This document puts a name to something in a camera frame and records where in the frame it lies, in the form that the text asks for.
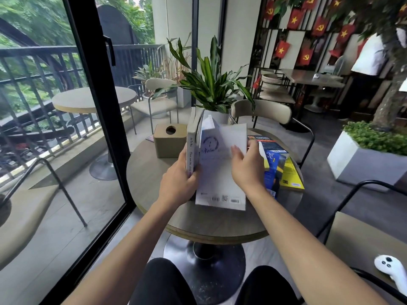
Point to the person's left hand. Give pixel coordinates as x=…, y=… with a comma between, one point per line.
x=175, y=187

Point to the person's right hand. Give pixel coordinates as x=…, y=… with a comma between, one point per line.
x=249, y=171

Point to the person's left thumb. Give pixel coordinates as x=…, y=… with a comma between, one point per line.
x=194, y=179

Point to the person's right thumb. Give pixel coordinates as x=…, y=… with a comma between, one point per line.
x=236, y=155

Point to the white paperback book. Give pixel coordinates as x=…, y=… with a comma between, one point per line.
x=219, y=174

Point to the grey book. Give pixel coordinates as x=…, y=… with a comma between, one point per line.
x=192, y=133

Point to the person's left forearm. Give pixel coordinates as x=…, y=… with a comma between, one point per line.
x=127, y=260

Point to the person's right forearm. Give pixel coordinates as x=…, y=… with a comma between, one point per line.
x=302, y=250

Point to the black book with orange stripe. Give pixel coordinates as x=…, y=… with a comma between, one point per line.
x=259, y=138

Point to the blue book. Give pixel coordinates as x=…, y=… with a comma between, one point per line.
x=275, y=169

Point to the round grey table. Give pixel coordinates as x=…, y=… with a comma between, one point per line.
x=152, y=184

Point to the white plant pot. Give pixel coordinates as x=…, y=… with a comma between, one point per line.
x=217, y=117

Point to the beige tissue box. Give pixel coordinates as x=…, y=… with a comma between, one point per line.
x=168, y=142

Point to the yellow book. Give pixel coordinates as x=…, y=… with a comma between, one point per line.
x=292, y=177

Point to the green leafy potted plant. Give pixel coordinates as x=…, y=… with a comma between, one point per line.
x=210, y=82

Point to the stack of beige chairs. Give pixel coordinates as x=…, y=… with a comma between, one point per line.
x=273, y=87

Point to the black round table base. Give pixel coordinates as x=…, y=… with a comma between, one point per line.
x=206, y=276

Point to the person's left leg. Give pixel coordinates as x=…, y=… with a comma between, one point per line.
x=162, y=282

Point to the person's leg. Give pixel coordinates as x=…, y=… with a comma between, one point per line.
x=162, y=282
x=267, y=287

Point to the grey background table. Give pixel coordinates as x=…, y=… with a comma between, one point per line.
x=314, y=80

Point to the balcony potted plants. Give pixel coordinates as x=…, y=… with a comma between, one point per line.
x=159, y=73

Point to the white square planter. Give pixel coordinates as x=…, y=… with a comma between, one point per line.
x=359, y=165

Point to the person's right leg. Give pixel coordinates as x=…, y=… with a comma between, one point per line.
x=267, y=287

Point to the round balcony table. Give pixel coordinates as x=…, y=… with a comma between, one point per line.
x=85, y=100

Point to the green shrub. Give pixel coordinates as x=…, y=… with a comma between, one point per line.
x=375, y=138

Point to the group of red flags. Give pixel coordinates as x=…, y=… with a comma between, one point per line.
x=305, y=31

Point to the tree trunk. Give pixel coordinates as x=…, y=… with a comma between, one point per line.
x=389, y=92

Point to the black balcony railing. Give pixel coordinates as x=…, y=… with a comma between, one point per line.
x=35, y=82

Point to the white handheld controller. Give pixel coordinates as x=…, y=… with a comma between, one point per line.
x=392, y=268

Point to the beige chair with black frame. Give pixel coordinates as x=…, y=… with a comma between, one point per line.
x=159, y=103
x=359, y=241
x=264, y=111

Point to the black sliding door frame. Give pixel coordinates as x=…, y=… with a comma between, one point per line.
x=101, y=123

